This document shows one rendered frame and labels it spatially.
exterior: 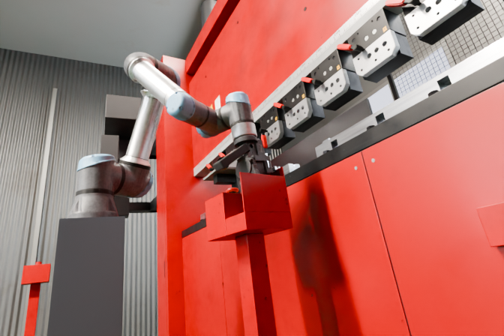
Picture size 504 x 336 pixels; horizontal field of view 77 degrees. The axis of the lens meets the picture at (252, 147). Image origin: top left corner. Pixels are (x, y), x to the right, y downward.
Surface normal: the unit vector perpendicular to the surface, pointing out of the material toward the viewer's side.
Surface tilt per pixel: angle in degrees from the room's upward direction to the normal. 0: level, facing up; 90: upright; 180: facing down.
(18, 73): 90
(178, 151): 90
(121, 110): 90
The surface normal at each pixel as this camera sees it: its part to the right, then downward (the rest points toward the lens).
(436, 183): -0.87, -0.08
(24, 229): 0.43, -0.39
